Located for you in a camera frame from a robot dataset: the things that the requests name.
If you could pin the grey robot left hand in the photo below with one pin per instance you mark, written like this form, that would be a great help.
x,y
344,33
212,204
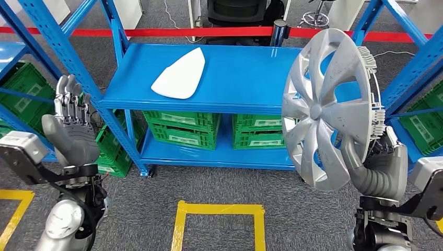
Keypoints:
x,y
76,142

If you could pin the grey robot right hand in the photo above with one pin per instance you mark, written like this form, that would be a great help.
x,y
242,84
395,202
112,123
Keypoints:
x,y
384,176

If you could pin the silver plastic wheel hubcap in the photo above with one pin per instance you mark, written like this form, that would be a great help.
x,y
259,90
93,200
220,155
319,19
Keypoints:
x,y
315,111

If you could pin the blue metal shelf rack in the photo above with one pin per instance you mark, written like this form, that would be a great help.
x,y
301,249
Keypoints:
x,y
10,55
242,76
408,156

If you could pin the yellow floor tape square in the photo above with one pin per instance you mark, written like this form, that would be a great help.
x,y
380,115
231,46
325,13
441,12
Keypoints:
x,y
17,195
221,209
440,225

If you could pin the folded green plastic crate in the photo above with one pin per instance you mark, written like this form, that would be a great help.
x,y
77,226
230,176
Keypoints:
x,y
207,119
159,138
242,123
242,142

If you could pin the white curved plastic panel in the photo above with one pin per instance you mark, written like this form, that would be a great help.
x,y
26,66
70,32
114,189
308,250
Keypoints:
x,y
180,76

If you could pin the white desk side panel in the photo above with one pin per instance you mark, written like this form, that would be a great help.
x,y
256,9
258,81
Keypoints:
x,y
427,14
287,8
129,12
59,10
194,14
346,14

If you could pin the red barrier belt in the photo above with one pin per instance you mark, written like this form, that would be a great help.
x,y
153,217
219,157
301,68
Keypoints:
x,y
155,33

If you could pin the black stool chrome base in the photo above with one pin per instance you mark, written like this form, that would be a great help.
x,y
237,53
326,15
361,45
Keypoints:
x,y
315,19

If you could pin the black backpack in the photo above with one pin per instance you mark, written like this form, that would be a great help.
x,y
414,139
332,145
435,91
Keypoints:
x,y
276,10

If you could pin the black office chair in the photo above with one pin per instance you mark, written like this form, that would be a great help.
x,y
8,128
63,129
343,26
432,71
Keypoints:
x,y
235,10

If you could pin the dark shiny stanchion post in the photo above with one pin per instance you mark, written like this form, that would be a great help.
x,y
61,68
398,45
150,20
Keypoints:
x,y
278,33

